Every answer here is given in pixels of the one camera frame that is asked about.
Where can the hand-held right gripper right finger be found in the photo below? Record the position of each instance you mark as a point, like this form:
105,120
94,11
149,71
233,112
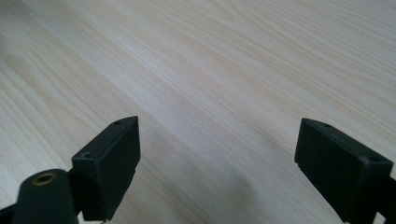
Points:
339,174

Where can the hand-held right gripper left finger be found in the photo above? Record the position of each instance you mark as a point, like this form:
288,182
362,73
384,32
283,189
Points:
107,168

